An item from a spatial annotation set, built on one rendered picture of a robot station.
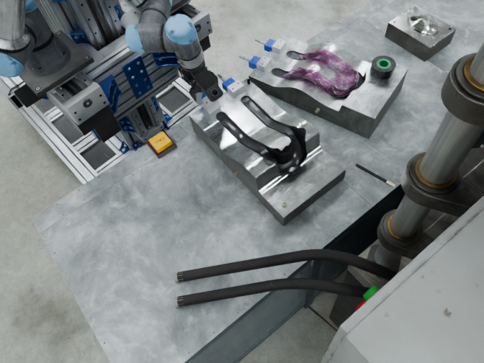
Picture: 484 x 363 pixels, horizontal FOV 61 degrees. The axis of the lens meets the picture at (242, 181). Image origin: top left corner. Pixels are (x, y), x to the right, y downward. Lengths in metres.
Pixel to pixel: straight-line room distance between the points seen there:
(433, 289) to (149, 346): 0.87
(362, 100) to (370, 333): 1.03
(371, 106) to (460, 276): 0.94
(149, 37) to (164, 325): 0.79
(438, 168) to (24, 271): 2.13
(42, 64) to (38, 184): 1.28
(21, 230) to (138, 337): 1.48
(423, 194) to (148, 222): 0.87
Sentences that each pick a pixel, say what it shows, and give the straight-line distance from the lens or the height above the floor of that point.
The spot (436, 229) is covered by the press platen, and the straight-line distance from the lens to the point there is 1.09.
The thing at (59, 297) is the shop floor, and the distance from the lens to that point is 2.33.
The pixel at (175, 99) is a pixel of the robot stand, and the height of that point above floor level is 0.21.
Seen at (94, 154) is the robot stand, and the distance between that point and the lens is 2.39.
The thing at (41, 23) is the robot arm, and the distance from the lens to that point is 1.51.
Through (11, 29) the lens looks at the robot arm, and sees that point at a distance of 1.32.
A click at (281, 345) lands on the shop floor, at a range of 2.00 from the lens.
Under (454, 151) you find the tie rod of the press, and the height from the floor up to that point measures 1.40.
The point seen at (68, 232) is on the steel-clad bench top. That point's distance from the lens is 1.46.
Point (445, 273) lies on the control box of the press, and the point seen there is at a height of 1.47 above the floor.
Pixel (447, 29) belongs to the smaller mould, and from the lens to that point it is 1.83.
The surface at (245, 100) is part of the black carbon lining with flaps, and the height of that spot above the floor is 0.89.
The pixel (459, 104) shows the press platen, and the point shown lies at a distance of 0.65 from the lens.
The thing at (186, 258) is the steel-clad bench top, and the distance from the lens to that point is 1.29.
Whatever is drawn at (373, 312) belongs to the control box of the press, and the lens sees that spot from 0.53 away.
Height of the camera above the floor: 1.98
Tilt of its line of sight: 59 degrees down
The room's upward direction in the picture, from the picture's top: 10 degrees counter-clockwise
